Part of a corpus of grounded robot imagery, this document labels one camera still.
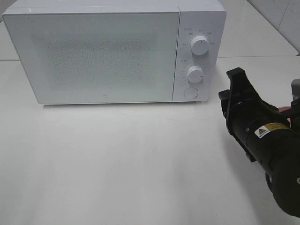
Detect white microwave door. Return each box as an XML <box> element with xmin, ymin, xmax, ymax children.
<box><xmin>3</xmin><ymin>12</ymin><xmax>179</xmax><ymax>105</ymax></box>

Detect white microwave knob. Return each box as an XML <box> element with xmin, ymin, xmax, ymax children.
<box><xmin>186</xmin><ymin>66</ymin><xmax>204</xmax><ymax>83</ymax></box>
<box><xmin>190</xmin><ymin>34</ymin><xmax>210</xmax><ymax>56</ymax></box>

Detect pink round plate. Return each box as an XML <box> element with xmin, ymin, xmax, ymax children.
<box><xmin>278</xmin><ymin>106</ymin><xmax>291</xmax><ymax>124</ymax></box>

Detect white upper microwave knob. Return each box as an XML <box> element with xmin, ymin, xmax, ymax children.
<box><xmin>190</xmin><ymin>34</ymin><xmax>210</xmax><ymax>56</ymax></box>

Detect white microwave oven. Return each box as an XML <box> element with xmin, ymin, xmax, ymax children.
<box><xmin>2</xmin><ymin>4</ymin><xmax>227</xmax><ymax>105</ymax></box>

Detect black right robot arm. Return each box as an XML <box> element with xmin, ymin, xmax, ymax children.
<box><xmin>218</xmin><ymin>67</ymin><xmax>300</xmax><ymax>217</ymax></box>

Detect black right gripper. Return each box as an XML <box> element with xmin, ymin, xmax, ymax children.
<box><xmin>218</xmin><ymin>67</ymin><xmax>290</xmax><ymax>162</ymax></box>

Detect white lower microwave knob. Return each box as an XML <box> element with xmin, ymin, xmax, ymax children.
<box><xmin>186</xmin><ymin>66</ymin><xmax>204</xmax><ymax>83</ymax></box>

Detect white round door button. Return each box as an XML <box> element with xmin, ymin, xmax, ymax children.
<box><xmin>184</xmin><ymin>88</ymin><xmax>198</xmax><ymax>99</ymax></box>

